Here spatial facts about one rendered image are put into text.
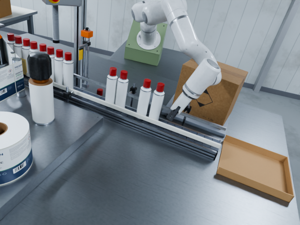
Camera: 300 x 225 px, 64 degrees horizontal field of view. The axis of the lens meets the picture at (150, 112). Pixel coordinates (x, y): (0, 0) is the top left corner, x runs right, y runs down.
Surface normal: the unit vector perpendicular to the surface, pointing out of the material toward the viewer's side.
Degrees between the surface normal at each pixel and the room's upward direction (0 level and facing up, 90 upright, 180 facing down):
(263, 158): 0
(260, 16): 90
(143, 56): 90
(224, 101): 90
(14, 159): 90
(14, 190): 0
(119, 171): 0
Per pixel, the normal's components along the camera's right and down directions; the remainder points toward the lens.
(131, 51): -0.17, 0.51
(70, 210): 0.17, -0.83
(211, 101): -0.50, 0.40
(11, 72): 0.94, 0.30
